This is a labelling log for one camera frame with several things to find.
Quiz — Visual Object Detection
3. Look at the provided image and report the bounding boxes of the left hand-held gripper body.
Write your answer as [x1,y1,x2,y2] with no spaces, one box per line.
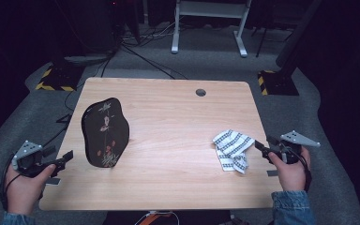
[11,140,59,179]

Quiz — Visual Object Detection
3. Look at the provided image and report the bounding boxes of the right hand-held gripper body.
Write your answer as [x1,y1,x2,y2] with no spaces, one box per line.
[273,130,322,165]

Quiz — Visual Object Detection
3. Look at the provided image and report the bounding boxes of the white checked cloth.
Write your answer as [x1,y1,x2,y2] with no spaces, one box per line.
[212,129,256,174]

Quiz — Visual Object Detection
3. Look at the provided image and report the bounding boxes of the black floral lacquer plate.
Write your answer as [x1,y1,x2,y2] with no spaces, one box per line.
[81,97,130,169]

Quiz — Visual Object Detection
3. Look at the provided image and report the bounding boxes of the person's right hand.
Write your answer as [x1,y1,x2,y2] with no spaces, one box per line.
[267,146,312,192]

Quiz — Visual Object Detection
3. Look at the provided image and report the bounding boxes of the person's left hand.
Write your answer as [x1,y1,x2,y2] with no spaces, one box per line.
[4,163,57,217]

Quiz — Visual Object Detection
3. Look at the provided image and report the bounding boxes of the black yellow striped stand base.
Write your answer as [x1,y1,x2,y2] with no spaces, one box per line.
[257,69,300,97]
[35,64,85,93]

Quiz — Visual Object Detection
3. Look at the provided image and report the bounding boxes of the grey flat stand base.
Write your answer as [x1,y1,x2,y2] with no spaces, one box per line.
[63,53,112,67]

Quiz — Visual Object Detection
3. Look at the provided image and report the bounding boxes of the black tripod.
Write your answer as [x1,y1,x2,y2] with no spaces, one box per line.
[255,26,294,59]

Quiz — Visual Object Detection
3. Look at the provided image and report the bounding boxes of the dark slanted pole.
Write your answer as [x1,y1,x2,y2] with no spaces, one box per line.
[275,0,323,69]

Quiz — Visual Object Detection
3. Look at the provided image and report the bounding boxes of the dark bulky equipment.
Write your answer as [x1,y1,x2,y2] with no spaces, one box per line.
[54,0,121,59]

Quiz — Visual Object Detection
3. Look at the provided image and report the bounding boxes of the long black floor cable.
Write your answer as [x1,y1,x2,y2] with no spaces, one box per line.
[0,90,83,224]

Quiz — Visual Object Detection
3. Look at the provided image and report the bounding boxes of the right hand-held gripper cable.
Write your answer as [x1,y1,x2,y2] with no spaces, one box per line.
[294,149,313,192]

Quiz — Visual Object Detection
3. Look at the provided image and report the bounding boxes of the hand-held gripper cable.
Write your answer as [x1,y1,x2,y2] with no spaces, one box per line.
[0,153,23,212]
[294,149,313,192]

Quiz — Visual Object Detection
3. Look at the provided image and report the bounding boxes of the left hand-held gripper cable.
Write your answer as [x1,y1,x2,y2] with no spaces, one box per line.
[0,153,23,212]

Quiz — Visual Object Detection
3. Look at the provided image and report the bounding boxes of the orange strap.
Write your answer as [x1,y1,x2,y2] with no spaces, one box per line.
[139,212,173,225]

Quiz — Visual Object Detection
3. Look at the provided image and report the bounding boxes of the white metal desk frame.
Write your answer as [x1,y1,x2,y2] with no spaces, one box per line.
[171,0,253,58]

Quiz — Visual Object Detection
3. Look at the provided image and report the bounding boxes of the bundle of floor cables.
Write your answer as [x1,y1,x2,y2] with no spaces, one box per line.
[121,20,182,45]

